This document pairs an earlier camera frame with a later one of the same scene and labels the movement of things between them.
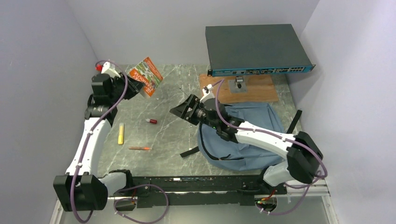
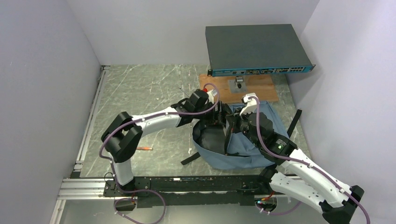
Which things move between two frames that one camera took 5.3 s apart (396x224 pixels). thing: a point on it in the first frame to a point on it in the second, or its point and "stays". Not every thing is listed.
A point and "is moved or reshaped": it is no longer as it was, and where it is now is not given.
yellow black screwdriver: x=180 y=88 stays
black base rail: x=213 y=190 stays
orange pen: x=139 y=148 stays
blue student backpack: x=238 y=156 is moved or reshaped
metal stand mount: x=237 y=86 stays
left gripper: x=133 y=87 to x=218 y=118
